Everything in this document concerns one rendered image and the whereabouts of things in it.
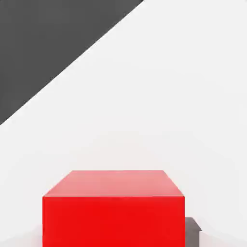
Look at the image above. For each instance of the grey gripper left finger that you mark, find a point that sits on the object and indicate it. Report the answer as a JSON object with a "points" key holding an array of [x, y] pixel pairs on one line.
{"points": [[35, 239]]}

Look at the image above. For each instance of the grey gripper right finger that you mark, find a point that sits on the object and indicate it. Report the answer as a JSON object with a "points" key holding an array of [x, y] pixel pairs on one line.
{"points": [[192, 234]]}

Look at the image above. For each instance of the small red cube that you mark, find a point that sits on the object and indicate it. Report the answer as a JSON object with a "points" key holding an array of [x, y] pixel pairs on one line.
{"points": [[113, 220]]}

